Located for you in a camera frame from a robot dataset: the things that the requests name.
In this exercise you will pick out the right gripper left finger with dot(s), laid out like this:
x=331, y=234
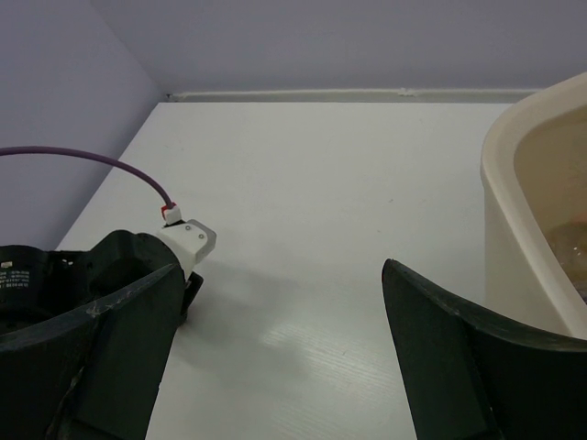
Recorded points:
x=95, y=371

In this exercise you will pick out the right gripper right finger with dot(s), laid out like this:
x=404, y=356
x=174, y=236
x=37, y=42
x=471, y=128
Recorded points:
x=471, y=373

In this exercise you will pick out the cream plastic bin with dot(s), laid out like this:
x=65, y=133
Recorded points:
x=533, y=170

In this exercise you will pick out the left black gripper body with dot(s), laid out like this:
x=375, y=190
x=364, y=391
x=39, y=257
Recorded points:
x=37, y=285

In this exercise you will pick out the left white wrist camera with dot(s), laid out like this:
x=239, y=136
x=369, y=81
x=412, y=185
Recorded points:
x=190, y=241

